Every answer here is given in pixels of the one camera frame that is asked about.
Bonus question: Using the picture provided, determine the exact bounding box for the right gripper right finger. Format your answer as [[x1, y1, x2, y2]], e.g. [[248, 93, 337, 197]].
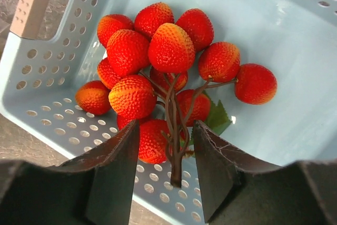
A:
[[193, 121, 336, 224]]

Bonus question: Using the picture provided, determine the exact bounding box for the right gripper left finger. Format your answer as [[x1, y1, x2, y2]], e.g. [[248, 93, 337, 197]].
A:
[[1, 121, 140, 224]]

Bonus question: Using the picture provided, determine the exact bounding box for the red strawberry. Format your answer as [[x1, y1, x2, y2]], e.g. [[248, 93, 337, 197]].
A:
[[106, 29, 150, 77], [148, 23, 196, 74], [108, 75, 157, 120]]

